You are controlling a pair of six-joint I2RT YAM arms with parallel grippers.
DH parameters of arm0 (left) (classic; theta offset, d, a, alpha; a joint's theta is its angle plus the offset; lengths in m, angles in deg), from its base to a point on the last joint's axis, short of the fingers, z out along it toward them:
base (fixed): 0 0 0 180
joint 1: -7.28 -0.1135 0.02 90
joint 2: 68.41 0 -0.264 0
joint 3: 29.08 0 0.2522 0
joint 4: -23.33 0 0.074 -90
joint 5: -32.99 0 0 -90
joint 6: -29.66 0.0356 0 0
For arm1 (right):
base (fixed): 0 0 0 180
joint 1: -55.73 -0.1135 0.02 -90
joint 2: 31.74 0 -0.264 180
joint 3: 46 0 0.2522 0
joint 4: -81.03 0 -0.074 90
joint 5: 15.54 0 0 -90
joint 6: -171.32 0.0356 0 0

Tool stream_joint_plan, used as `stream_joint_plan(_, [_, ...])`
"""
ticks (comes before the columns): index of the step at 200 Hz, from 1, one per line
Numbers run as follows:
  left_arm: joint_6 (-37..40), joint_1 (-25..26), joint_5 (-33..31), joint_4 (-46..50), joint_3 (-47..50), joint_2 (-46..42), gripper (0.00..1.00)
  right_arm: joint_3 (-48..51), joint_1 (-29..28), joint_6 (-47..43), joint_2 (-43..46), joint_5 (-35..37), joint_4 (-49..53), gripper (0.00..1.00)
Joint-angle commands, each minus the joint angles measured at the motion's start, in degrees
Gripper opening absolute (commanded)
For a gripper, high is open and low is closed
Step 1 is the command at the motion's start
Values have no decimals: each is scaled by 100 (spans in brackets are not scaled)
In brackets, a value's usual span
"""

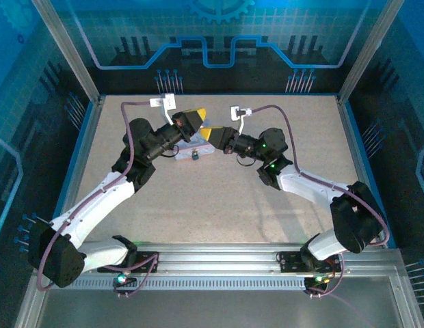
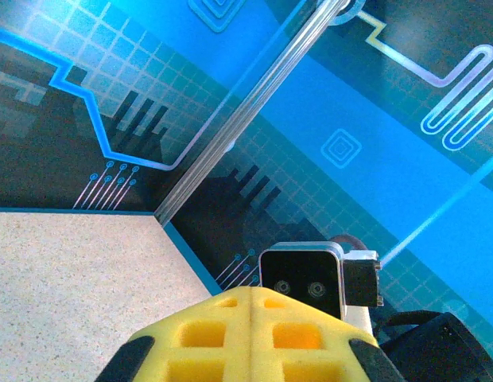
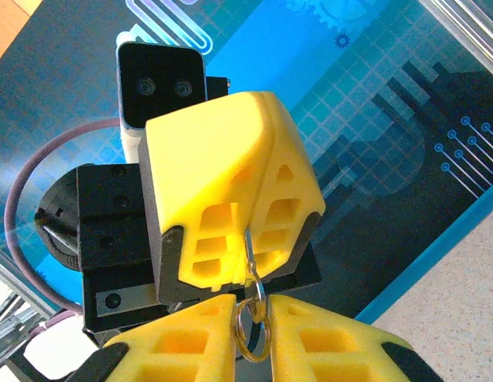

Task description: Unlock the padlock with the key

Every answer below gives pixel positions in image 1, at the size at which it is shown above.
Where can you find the grey padlock holder block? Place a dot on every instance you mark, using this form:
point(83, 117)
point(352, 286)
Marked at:
point(202, 149)

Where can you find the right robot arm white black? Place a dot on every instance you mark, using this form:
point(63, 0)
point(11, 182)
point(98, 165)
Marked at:
point(301, 182)

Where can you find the small blue padlock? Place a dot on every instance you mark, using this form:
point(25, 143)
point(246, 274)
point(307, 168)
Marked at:
point(195, 156)

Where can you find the black connector with green light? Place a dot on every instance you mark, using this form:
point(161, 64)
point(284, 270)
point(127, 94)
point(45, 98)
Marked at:
point(318, 280)
point(122, 279)

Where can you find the grey metal front panel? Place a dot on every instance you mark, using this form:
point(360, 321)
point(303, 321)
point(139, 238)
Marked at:
point(212, 311)

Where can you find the aluminium table side rail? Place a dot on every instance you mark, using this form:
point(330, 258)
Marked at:
point(352, 143)
point(85, 147)

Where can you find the aluminium frame post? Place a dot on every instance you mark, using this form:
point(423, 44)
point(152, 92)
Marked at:
point(369, 51)
point(68, 51)

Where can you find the aluminium mounting rail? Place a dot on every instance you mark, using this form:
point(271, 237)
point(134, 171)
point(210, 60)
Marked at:
point(219, 259)

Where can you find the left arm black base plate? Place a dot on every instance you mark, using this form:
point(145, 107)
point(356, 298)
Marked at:
point(145, 261)

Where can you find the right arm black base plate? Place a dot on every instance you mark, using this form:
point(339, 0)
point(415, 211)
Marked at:
point(290, 262)

